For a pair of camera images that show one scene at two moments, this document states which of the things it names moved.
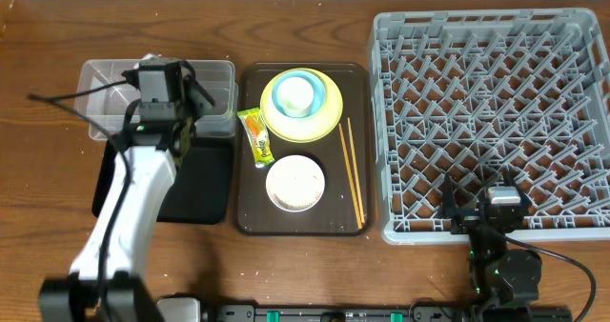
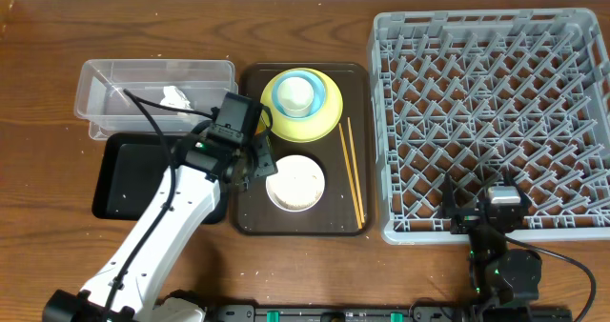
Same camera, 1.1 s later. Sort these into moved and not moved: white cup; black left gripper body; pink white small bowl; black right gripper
Moved: black left gripper body
Not moved: pink white small bowl; white cup; black right gripper
